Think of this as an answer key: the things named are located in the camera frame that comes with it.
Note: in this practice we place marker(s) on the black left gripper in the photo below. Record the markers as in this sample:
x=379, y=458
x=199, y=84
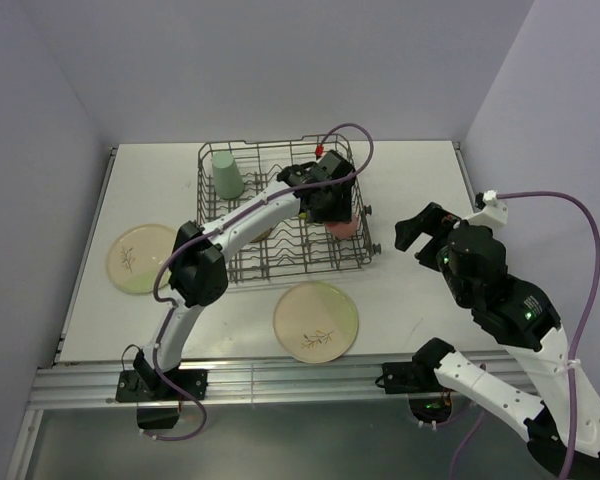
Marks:
x=340, y=211

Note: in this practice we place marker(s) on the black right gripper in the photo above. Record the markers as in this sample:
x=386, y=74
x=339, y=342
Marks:
x=433, y=217

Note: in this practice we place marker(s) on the pink cup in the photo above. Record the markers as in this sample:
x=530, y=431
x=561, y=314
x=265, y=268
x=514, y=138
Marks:
x=343, y=230

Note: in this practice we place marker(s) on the pale green cup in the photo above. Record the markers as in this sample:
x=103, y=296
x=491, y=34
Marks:
x=227, y=179

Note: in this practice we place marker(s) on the grey wire dish rack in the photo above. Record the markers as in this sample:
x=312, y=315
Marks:
x=295, y=247

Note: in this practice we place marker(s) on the black bowl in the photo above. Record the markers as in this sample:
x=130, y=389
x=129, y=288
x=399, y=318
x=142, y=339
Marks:
x=262, y=236

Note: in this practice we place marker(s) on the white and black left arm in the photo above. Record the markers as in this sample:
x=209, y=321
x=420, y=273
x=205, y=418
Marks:
x=197, y=268

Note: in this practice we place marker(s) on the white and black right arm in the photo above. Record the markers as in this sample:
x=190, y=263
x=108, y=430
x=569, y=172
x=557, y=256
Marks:
x=560, y=423

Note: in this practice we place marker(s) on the large pink green plate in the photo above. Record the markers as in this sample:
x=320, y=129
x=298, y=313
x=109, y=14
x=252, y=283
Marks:
x=315, y=322

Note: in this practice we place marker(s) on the small cream plate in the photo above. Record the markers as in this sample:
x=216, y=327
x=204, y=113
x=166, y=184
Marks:
x=136, y=256

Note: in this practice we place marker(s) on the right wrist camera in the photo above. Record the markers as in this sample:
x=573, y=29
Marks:
x=492, y=212

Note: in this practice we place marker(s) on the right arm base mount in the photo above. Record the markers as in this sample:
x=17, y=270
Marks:
x=431, y=404

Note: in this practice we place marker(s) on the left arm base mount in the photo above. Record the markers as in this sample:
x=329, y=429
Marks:
x=158, y=406

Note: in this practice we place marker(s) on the aluminium rail frame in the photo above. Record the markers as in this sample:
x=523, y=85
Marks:
x=269, y=418

